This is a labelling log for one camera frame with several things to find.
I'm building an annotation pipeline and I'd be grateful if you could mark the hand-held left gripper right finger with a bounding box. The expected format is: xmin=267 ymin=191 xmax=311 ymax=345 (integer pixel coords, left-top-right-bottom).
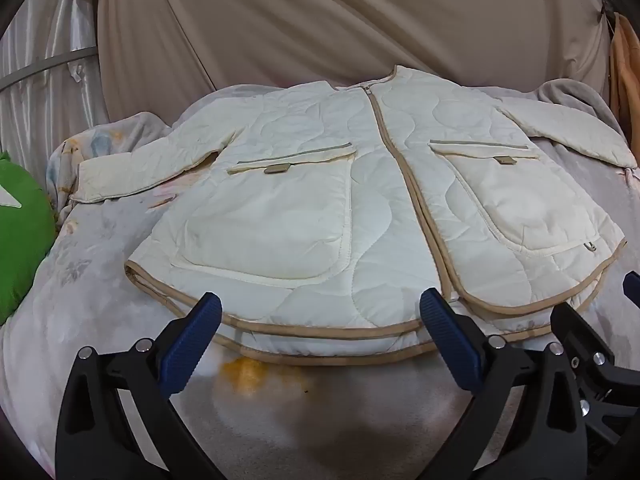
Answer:
xmin=419 ymin=287 xmax=587 ymax=480

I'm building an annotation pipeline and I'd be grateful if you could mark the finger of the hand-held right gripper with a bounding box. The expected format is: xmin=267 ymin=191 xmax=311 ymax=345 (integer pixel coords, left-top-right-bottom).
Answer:
xmin=622 ymin=271 xmax=640 ymax=307
xmin=550 ymin=302 xmax=640 ymax=458

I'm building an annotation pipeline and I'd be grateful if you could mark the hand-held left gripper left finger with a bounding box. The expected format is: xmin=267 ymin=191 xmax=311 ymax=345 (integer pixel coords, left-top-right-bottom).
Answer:
xmin=55 ymin=292 xmax=224 ymax=480

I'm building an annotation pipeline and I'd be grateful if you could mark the cream quilted jacket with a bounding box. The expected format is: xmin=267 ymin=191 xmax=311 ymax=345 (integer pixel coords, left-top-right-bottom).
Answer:
xmin=70 ymin=64 xmax=638 ymax=367

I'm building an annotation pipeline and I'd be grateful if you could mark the grey floral blanket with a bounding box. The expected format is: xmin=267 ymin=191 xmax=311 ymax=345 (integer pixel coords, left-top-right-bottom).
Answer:
xmin=0 ymin=79 xmax=640 ymax=480

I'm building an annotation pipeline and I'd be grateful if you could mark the green cushion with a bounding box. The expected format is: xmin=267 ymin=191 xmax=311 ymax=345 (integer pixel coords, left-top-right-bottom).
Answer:
xmin=0 ymin=150 xmax=57 ymax=327

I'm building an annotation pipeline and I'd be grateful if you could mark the orange hanging cloth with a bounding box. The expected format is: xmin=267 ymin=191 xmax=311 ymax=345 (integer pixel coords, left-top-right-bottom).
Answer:
xmin=607 ymin=10 xmax=640 ymax=153

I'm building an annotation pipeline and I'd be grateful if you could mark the grey metal bar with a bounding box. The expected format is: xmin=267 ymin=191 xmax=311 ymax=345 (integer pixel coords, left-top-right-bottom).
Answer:
xmin=0 ymin=46 xmax=98 ymax=92

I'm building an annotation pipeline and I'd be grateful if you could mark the white satin curtain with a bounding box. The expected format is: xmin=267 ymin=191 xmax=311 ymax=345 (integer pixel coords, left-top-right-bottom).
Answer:
xmin=0 ymin=0 xmax=103 ymax=181

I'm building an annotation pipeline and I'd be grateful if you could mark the beige backdrop cloth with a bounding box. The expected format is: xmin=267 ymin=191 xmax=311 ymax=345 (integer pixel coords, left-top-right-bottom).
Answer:
xmin=95 ymin=0 xmax=626 ymax=123

